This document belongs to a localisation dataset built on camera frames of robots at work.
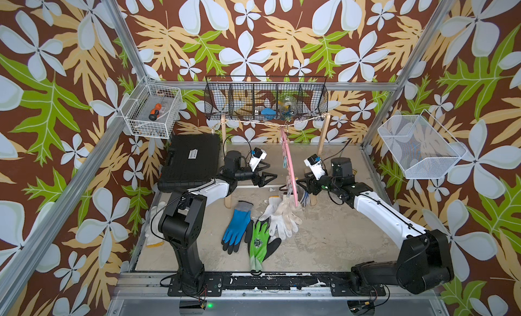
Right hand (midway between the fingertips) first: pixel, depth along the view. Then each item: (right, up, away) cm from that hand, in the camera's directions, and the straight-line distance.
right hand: (301, 176), depth 84 cm
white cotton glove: (-12, -18, +7) cm, 23 cm away
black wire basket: (-16, +38, +14) cm, 44 cm away
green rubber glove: (-18, -29, -1) cm, 34 cm away
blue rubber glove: (-26, -21, +3) cm, 34 cm away
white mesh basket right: (+49, +13, -2) cm, 51 cm away
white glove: (-4, -17, +7) cm, 19 cm away
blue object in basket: (-13, +29, +10) cm, 33 cm away
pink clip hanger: (-7, +5, -14) cm, 16 cm away
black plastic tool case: (-54, +8, +21) cm, 58 cm away
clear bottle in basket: (-4, +33, +8) cm, 34 cm away
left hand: (-12, +4, +2) cm, 13 cm away
